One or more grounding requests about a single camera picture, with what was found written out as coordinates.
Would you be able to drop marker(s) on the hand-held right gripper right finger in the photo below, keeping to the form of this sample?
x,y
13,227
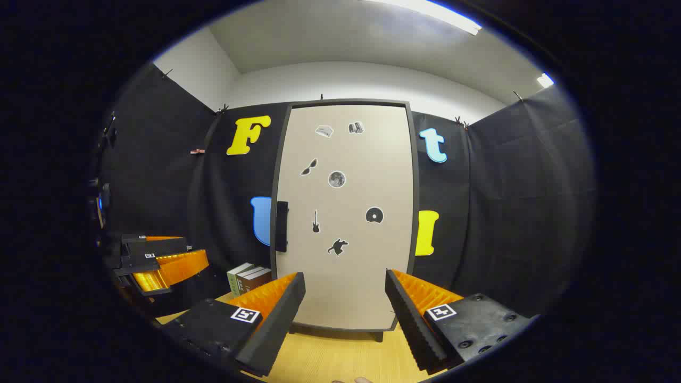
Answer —
x,y
409,324

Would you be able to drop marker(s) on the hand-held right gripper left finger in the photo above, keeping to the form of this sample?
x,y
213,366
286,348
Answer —
x,y
276,324

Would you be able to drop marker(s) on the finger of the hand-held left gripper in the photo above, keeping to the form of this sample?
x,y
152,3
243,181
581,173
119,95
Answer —
x,y
137,264
159,246

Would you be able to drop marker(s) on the brown book with white band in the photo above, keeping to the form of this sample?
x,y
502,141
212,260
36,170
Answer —
x,y
242,284

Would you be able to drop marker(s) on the green book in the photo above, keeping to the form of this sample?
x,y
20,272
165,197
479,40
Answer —
x,y
232,284

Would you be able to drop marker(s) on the black backdrop cloth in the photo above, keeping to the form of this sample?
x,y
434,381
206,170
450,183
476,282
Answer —
x,y
505,213

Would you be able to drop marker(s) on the small ceiling light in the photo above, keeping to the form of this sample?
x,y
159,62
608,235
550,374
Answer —
x,y
545,80

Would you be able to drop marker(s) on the long ceiling light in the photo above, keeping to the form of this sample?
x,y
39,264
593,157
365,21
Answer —
x,y
436,13

